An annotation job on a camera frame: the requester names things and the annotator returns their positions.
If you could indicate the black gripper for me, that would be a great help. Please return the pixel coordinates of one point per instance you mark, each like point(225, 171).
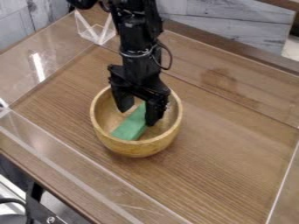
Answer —
point(136, 79)

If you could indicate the green rectangular block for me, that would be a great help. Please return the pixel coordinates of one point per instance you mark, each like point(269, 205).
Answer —
point(132, 127)

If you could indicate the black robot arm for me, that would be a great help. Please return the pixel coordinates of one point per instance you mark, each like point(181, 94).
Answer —
point(137, 23)

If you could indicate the clear acrylic corner bracket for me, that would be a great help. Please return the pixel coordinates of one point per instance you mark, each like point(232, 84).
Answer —
point(99, 34)

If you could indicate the clear acrylic tray wall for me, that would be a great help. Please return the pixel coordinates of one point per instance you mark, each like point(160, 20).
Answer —
point(48, 139)

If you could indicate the black table leg frame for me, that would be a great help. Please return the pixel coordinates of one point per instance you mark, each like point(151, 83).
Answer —
point(36, 213)

